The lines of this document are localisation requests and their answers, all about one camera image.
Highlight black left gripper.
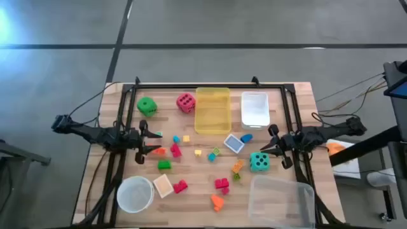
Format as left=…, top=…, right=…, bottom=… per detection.
left=128, top=120, right=163, bottom=165

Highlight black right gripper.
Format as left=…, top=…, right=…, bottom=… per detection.
left=260, top=124, right=298, bottom=170

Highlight red stepped toy brick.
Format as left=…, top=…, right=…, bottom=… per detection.
left=173, top=179, right=189, bottom=194
left=170, top=142, right=183, bottom=158

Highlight green foam die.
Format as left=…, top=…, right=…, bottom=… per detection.
left=136, top=97, right=158, bottom=118

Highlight blue playing card deck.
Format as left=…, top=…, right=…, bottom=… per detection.
left=223, top=133, right=245, bottom=155

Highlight yellow orange long brick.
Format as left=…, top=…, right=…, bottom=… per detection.
left=231, top=158, right=245, bottom=174

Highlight clear plastic container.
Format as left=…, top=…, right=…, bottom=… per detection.
left=247, top=174, right=316, bottom=229

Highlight pink red foam die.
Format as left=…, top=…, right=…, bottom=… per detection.
left=176, top=92, right=197, bottom=114

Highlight yellow translucent plastic bin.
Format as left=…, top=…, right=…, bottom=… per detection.
left=194, top=87, right=232, bottom=135

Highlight teal foam die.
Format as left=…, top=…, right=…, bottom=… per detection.
left=249, top=151, right=271, bottom=173

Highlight white plastic bin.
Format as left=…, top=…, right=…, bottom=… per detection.
left=240, top=91, right=271, bottom=130

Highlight white round bucket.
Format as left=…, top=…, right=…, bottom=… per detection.
left=116, top=175, right=155, bottom=214

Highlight orange object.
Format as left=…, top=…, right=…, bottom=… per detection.
left=326, top=142, right=347, bottom=156

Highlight white paper sheet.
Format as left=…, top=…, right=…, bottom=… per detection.
left=326, top=139, right=362, bottom=179

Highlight orange brick with round disc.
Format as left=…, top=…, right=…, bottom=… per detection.
left=210, top=193, right=225, bottom=212

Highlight black slanted bar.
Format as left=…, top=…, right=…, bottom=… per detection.
left=329, top=125, right=403, bottom=167

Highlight white shoe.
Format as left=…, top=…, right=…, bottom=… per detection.
left=366, top=167, right=397, bottom=188

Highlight black equipment stand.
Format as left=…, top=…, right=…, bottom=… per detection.
left=383, top=60, right=407, bottom=142

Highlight black stand leg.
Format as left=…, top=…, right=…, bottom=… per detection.
left=380, top=186, right=398, bottom=220

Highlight grey furniture leg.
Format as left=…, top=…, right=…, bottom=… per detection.
left=0, top=139, right=52, bottom=166

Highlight blue screen tablet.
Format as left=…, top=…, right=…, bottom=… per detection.
left=383, top=76, right=407, bottom=99

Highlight black metal frame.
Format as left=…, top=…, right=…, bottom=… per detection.
left=76, top=81, right=349, bottom=229

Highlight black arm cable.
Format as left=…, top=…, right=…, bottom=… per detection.
left=67, top=81, right=123, bottom=118

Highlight thin dark cable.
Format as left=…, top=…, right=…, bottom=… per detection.
left=84, top=149, right=109, bottom=218

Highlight tan cable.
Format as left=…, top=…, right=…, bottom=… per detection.
left=317, top=81, right=387, bottom=113

